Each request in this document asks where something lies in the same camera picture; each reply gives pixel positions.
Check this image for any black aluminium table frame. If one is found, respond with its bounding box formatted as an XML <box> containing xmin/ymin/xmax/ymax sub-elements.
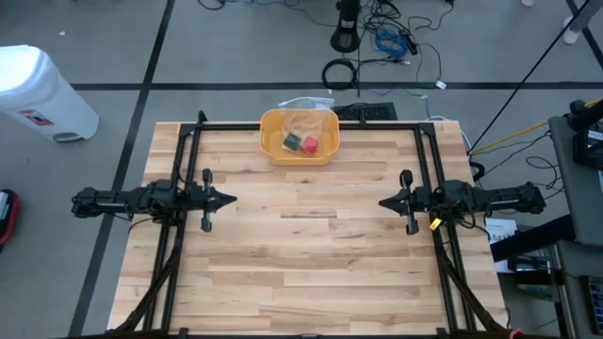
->
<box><xmin>115</xmin><ymin>110</ymin><xmax>508</xmax><ymax>339</ymax></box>

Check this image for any green elastic bandage roll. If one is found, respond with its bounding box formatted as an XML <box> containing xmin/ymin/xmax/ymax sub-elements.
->
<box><xmin>282</xmin><ymin>132</ymin><xmax>303</xmax><ymax>153</ymax></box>

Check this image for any black diagonal strut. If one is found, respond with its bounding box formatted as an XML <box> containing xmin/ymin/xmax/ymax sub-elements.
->
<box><xmin>468</xmin><ymin>0</ymin><xmax>593</xmax><ymax>154</ymax></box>

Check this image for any long yellow cable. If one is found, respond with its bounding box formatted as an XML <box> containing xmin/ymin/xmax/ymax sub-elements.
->
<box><xmin>468</xmin><ymin>98</ymin><xmax>603</xmax><ymax>156</ymax></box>

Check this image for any black desk device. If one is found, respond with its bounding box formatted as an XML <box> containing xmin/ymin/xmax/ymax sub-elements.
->
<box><xmin>567</xmin><ymin>98</ymin><xmax>603</xmax><ymax>170</ymax></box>

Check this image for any grey desk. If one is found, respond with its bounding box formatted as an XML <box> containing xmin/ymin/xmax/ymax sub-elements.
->
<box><xmin>548</xmin><ymin>115</ymin><xmax>603</xmax><ymax>246</ymax></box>

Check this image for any yellow plastic basin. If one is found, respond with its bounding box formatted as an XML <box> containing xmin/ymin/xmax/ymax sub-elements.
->
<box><xmin>259</xmin><ymin>108</ymin><xmax>341</xmax><ymax>167</ymax></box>

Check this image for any red and black object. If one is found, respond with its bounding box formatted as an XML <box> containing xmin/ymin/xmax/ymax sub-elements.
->
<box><xmin>0</xmin><ymin>188</ymin><xmax>21</xmax><ymax>253</ymax></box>

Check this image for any blue cable bundle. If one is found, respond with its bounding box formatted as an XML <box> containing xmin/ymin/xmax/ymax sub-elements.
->
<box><xmin>374</xmin><ymin>28</ymin><xmax>409</xmax><ymax>60</ymax></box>

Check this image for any clear plastic bag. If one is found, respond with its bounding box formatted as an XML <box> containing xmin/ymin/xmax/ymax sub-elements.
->
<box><xmin>277</xmin><ymin>96</ymin><xmax>336</xmax><ymax>157</ymax></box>

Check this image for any coiled black cable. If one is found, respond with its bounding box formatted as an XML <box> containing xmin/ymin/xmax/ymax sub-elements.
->
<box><xmin>321</xmin><ymin>58</ymin><xmax>358</xmax><ymax>91</ymax></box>

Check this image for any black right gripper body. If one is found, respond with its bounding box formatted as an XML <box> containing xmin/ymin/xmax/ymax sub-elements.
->
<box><xmin>399</xmin><ymin>169</ymin><xmax>433</xmax><ymax>235</ymax></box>

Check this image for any white paper sheet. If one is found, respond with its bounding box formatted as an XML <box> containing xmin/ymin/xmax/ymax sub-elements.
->
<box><xmin>483</xmin><ymin>218</ymin><xmax>518</xmax><ymax>274</ymax></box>

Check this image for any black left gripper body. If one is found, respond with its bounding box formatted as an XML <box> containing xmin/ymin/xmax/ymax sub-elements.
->
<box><xmin>186</xmin><ymin>168</ymin><xmax>217</xmax><ymax>234</ymax></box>

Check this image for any black floor stand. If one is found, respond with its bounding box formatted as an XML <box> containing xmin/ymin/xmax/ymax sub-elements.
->
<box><xmin>329</xmin><ymin>0</ymin><xmax>362</xmax><ymax>98</ymax></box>

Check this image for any person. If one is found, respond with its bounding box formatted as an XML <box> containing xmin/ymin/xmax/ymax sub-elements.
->
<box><xmin>520</xmin><ymin>0</ymin><xmax>603</xmax><ymax>46</ymax></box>

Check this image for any white trash bin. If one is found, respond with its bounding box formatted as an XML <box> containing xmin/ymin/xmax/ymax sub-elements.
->
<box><xmin>0</xmin><ymin>44</ymin><xmax>101</xmax><ymax>143</ymax></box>

